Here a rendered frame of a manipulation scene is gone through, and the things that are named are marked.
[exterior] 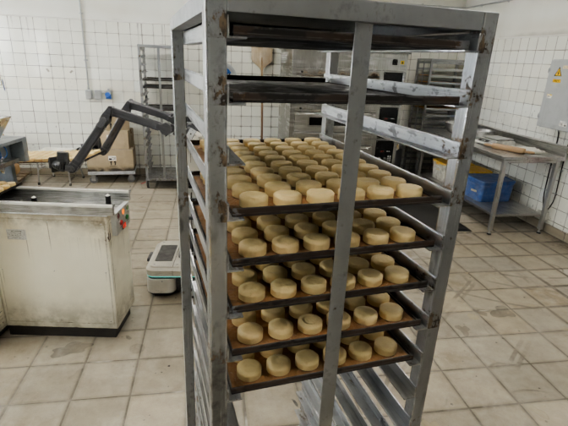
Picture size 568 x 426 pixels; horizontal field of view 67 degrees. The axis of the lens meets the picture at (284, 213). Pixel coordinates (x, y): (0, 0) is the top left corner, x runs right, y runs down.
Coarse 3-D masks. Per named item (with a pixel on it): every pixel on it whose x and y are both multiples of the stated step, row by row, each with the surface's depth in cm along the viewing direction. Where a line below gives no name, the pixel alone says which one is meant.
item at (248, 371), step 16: (352, 336) 97; (368, 336) 99; (384, 336) 98; (256, 352) 94; (272, 352) 91; (288, 352) 94; (304, 352) 91; (320, 352) 94; (352, 352) 92; (368, 352) 92; (384, 352) 94; (400, 352) 96; (240, 368) 86; (256, 368) 86; (272, 368) 87; (288, 368) 87; (304, 368) 88; (320, 368) 90; (240, 384) 84
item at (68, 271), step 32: (0, 224) 248; (32, 224) 248; (64, 224) 248; (96, 224) 248; (0, 256) 254; (32, 256) 255; (64, 256) 255; (96, 256) 255; (128, 256) 287; (0, 288) 262; (32, 288) 262; (64, 288) 262; (96, 288) 262; (128, 288) 290; (32, 320) 269; (64, 320) 270; (96, 320) 270
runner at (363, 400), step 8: (344, 376) 127; (352, 376) 125; (352, 384) 125; (360, 384) 121; (352, 392) 121; (360, 392) 121; (360, 400) 119; (368, 400) 117; (368, 408) 116; (376, 408) 113; (368, 416) 113; (376, 416) 113; (376, 424) 111; (384, 424) 110
